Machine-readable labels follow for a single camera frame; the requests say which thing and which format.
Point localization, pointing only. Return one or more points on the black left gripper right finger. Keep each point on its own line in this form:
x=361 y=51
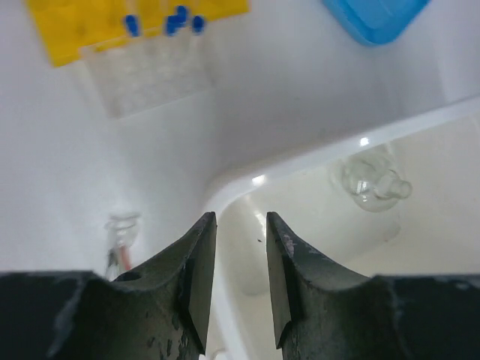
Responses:
x=323 y=310

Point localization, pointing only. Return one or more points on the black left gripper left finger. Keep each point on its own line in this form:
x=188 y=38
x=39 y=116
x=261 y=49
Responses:
x=157 y=310

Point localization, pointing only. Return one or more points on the red orange stirring rod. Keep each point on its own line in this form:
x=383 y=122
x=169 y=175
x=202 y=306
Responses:
x=123 y=256

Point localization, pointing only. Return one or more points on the small glass flask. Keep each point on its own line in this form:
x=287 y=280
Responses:
x=372 y=179

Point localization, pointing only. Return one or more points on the white plastic storage bin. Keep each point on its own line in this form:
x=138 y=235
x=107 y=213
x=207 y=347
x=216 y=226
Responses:
x=289 y=159

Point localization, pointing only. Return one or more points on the clear plastic tube rack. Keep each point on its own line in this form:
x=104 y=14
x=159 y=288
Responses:
x=133 y=74

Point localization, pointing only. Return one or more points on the blue capped test tube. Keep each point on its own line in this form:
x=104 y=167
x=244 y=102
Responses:
x=131 y=23

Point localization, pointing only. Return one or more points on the yellow test tube rack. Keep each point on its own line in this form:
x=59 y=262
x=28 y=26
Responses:
x=65 y=27

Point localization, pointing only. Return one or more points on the blue plastic bin lid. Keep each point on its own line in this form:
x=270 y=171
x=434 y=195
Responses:
x=374 y=23

